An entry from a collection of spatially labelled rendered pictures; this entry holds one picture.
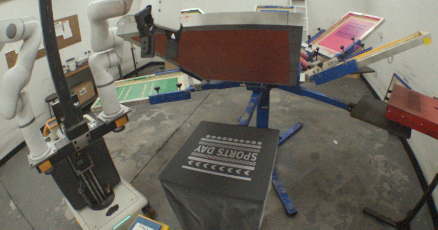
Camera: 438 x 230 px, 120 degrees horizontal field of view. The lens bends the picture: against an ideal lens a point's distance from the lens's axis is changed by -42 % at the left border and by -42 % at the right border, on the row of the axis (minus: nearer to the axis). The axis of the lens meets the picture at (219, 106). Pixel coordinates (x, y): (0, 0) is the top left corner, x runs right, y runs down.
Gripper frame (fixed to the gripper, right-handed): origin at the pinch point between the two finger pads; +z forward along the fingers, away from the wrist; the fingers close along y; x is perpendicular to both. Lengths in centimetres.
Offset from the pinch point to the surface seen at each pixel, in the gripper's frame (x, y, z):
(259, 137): 13, -64, 37
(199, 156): -11, -44, 43
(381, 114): 91, -101, 26
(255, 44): 15.0, -27.4, -4.6
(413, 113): 101, -72, 18
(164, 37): -12.9, -20.1, -6.6
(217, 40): 3.9, -24.5, -5.4
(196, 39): -2.8, -23.2, -5.8
